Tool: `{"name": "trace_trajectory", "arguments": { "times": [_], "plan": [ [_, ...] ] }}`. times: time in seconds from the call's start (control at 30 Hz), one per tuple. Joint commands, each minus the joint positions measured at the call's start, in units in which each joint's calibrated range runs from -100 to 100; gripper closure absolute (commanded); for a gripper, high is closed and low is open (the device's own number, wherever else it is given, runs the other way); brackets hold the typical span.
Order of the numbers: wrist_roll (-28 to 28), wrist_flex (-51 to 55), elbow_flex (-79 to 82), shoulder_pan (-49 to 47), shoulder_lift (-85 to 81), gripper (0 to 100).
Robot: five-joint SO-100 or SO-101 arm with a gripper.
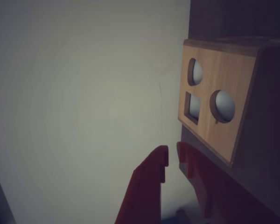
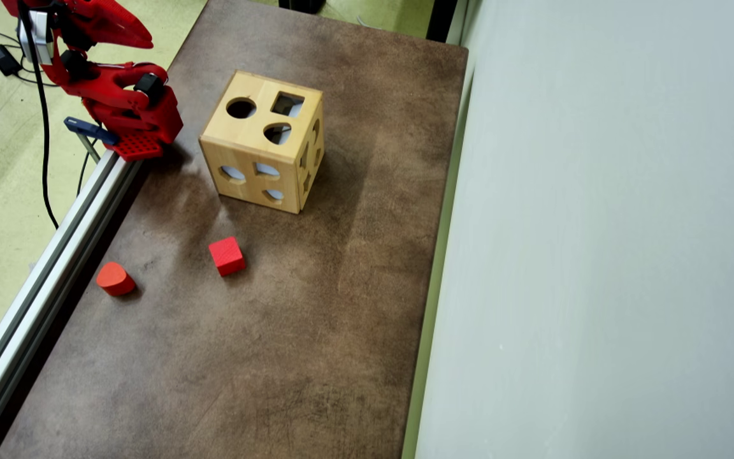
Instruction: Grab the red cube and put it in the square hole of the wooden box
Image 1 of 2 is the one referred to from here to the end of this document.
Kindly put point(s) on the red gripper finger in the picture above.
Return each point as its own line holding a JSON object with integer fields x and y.
{"x": 224, "y": 193}
{"x": 144, "y": 193}

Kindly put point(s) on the wooden shape sorter box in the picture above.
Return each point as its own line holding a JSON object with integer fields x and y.
{"x": 224, "y": 77}

